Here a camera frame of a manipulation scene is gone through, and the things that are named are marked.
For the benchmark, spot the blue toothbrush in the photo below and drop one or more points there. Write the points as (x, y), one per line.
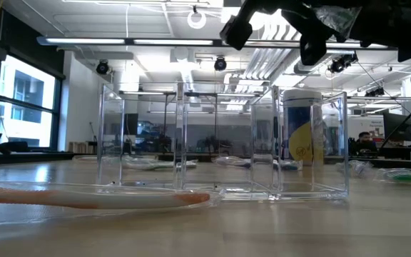
(241, 162)

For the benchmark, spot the person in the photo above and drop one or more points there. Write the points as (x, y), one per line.
(364, 144)

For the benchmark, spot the black computer monitor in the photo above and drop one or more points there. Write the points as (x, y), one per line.
(398, 126)
(131, 125)

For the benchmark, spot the large window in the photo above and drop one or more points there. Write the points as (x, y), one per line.
(27, 89)

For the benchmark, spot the black extrusion table frame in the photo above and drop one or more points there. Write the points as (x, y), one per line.
(30, 157)

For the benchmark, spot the black ceiling camera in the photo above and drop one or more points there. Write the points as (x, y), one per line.
(102, 67)
(341, 63)
(375, 92)
(220, 64)

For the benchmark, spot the ceiling light bar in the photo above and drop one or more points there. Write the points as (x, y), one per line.
(173, 42)
(369, 45)
(84, 41)

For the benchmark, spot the wooden crate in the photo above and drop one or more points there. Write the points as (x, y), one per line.
(80, 147)

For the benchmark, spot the green toothbrush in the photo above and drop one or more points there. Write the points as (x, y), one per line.
(403, 176)
(155, 165)
(339, 18)

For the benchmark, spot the clear acrylic organizer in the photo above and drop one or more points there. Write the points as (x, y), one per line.
(227, 195)

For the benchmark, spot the purple toothbrush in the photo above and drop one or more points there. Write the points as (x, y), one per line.
(359, 168)

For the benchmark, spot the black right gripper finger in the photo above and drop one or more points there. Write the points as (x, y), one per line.
(237, 32)
(312, 46)

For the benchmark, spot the wipes canister with white lid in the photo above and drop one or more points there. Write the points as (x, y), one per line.
(300, 128)

